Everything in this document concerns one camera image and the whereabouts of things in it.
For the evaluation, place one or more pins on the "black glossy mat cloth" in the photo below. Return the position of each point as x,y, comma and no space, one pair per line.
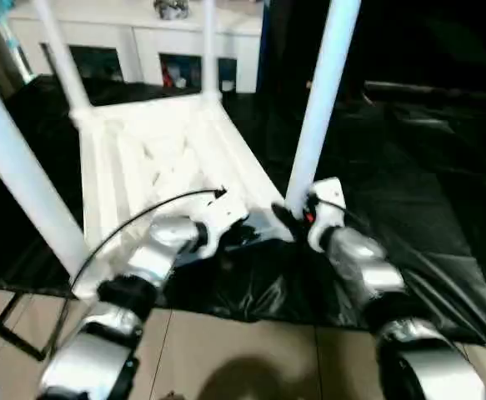
392,187

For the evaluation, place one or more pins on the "white jar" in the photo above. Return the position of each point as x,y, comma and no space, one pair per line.
226,85

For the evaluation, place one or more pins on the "black folding table frame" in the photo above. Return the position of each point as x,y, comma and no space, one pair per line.
1,325

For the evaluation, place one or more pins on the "red bottle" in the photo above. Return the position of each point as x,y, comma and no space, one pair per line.
166,75

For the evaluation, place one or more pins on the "white plastic table leg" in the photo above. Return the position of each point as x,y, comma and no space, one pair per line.
209,46
322,91
21,166
65,62

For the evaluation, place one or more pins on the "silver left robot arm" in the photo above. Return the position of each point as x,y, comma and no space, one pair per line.
163,241

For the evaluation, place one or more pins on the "white glass door cabinet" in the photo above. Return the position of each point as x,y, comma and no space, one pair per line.
142,35

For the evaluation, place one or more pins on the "black monitor bar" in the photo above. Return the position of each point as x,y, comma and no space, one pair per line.
434,89

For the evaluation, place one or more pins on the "white plastic table top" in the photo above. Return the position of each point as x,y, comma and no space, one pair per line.
113,166

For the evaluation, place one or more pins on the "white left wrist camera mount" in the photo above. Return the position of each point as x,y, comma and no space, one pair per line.
223,208

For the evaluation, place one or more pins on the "dark patterned bundle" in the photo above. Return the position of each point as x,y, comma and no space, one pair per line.
171,7

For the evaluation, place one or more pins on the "blue white patterned panel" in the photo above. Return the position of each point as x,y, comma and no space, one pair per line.
15,46

